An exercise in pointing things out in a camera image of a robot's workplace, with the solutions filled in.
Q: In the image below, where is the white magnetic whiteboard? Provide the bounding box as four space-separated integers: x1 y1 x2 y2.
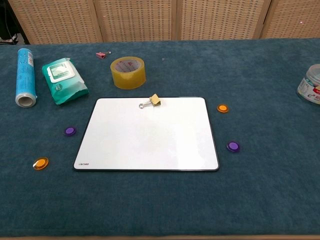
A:
72 97 220 172

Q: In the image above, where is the gold binder clip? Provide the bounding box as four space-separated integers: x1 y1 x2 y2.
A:
138 93 162 110

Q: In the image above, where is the yellow packing tape roll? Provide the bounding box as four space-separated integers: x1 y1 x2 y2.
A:
110 56 147 90

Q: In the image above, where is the dark blue table cloth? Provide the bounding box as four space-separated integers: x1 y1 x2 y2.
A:
0 37 320 238

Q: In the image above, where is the pink binder clip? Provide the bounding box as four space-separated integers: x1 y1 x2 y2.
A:
95 50 112 60

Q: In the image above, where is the green wet wipes pack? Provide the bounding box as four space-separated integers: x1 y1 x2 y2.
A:
41 57 90 105

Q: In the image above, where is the woven rattan folding screen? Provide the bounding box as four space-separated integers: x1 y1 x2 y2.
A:
7 0 320 45

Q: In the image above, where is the blue cling film roll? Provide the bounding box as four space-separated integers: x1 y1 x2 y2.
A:
14 48 38 108

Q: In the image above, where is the clear jar of binder clips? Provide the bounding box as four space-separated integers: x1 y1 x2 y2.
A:
296 63 320 107

